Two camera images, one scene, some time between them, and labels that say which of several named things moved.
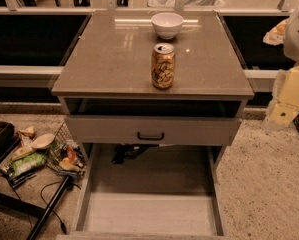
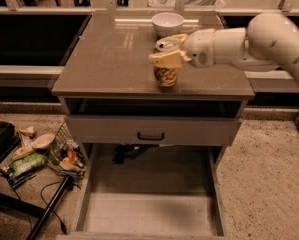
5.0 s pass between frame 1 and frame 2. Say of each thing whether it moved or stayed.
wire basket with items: stayed
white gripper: moved
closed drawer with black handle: stayed
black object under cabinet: stayed
